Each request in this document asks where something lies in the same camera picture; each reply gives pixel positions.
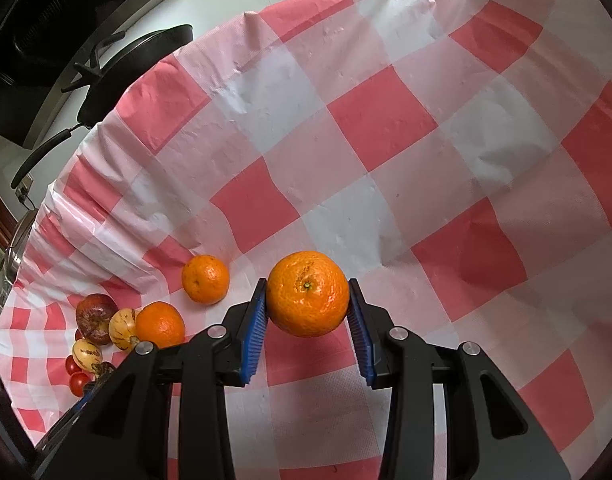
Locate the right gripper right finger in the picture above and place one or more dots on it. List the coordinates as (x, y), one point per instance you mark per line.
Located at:
(491, 432)

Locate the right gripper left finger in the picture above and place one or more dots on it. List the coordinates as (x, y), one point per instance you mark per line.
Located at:
(119, 430)

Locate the orange mandarin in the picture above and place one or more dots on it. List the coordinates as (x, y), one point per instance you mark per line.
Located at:
(161, 324)
(205, 279)
(307, 294)

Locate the red cherry tomato front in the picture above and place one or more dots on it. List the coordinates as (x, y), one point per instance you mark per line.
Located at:
(78, 383)

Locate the yellow striped melon right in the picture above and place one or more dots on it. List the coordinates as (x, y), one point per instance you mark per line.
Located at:
(122, 329)

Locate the yellow striped melon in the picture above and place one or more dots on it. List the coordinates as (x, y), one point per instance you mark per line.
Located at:
(87, 355)
(122, 329)

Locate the yellow striped melon left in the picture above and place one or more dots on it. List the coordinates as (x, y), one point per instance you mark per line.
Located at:
(87, 355)

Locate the red cherry tomato left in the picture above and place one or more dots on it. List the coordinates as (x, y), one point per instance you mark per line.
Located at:
(71, 366)

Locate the brown red passion fruit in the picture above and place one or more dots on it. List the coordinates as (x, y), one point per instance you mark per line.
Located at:
(93, 316)

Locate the steel pot with lid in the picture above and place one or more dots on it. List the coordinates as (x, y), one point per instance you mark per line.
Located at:
(15, 250)

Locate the red white checkered tablecloth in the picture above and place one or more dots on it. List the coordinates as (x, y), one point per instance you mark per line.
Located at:
(454, 156)

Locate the black frying pan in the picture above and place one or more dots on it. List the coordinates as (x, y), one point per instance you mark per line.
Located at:
(108, 82)

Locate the black range hood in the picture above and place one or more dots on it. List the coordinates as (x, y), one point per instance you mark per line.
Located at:
(41, 42)

